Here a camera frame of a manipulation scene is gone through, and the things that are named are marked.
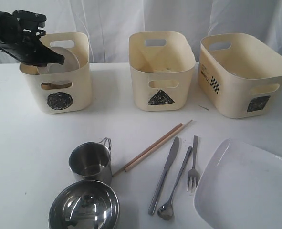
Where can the cream bin with circle mark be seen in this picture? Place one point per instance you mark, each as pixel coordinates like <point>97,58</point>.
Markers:
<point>62,92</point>

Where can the stainless steel bowl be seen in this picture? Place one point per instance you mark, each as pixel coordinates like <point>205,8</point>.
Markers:
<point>85,205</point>

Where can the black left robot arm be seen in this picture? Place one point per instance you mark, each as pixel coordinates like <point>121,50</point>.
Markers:
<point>20,34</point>

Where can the steel spoon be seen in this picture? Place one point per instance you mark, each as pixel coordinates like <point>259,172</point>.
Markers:
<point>166,210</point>

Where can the white background curtain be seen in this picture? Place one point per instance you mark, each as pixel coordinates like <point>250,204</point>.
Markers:
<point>109,23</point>

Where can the white rectangular plate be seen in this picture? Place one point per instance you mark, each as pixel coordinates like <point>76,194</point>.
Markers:
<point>241,188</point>

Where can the cream bin with square mark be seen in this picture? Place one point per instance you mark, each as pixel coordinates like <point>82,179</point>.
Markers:
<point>240,74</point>

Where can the steel fork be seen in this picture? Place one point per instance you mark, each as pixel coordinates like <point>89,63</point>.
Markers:
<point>193,175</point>

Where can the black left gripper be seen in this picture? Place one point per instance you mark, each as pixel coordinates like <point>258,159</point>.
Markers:
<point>31,51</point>

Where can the steel mug with wire handle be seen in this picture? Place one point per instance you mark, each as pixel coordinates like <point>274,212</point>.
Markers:
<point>92,161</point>

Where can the dark wooden chopstick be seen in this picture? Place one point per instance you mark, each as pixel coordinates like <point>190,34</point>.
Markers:
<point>147,149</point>

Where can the steel table knife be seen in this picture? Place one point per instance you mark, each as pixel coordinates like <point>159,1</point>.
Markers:
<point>170,159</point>

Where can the cream bin with triangle mark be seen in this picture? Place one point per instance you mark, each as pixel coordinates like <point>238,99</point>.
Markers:
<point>162,65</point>

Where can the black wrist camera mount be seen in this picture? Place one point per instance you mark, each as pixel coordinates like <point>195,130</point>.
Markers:
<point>31,22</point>

